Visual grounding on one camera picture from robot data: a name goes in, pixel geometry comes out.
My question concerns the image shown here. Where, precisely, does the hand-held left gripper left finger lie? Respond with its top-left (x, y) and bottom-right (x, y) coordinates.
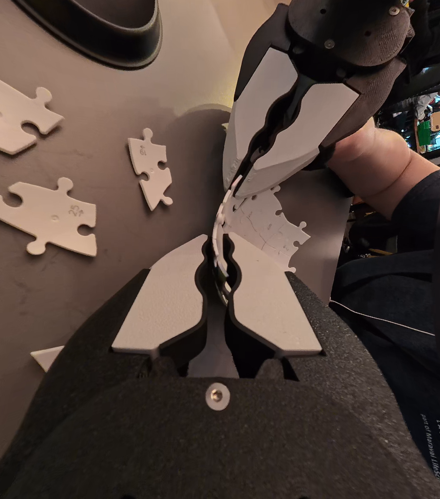
top-left (111, 234), bottom-right (210, 358)

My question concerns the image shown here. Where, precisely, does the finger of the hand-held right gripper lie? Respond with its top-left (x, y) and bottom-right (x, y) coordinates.
top-left (238, 80), bottom-right (361, 200)
top-left (221, 47), bottom-right (300, 195)

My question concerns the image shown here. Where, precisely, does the person's right forearm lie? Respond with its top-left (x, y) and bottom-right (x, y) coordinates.
top-left (332, 120), bottom-right (440, 220)

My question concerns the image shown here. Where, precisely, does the black round ball stand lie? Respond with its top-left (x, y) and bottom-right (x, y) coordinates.
top-left (14, 0), bottom-right (163, 71)

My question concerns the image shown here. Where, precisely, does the white drawstring cord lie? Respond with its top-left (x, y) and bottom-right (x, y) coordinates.
top-left (329, 300), bottom-right (439, 337)

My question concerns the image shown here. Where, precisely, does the scattered loose puzzle pieces group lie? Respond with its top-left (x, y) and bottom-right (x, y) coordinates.
top-left (0, 67), bottom-right (175, 372)

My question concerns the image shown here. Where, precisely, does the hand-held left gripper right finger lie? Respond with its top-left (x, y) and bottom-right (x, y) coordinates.
top-left (226, 237), bottom-right (324, 358)

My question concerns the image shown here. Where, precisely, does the assembled white puzzle section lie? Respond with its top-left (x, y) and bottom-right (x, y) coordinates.
top-left (209, 183), bottom-right (312, 308)

